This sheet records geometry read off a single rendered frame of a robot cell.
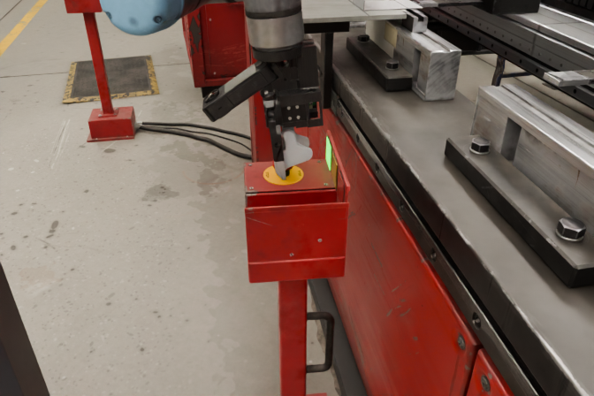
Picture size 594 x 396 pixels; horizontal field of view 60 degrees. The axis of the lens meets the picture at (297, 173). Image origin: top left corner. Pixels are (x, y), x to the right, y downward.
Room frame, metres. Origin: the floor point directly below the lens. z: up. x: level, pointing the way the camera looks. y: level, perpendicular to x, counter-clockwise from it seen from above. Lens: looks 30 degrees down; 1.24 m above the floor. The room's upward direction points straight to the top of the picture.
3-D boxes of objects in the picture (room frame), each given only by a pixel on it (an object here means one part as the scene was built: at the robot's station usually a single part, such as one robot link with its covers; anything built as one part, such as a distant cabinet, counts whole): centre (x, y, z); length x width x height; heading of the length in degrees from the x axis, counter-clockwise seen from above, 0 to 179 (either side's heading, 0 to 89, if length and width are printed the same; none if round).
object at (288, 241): (0.74, 0.01, 0.75); 0.20 x 0.16 x 0.18; 6
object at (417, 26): (1.13, -0.23, 0.98); 0.20 x 0.03 x 0.03; 10
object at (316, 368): (0.75, -0.05, 0.40); 0.06 x 0.02 x 0.18; 96
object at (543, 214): (0.54, -0.28, 0.89); 0.30 x 0.05 x 0.03; 10
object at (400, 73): (1.10, -0.17, 0.89); 0.30 x 0.05 x 0.03; 10
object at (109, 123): (2.60, 1.03, 0.41); 0.25 x 0.20 x 0.83; 100
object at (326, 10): (1.12, -0.08, 1.00); 0.26 x 0.18 x 0.01; 100
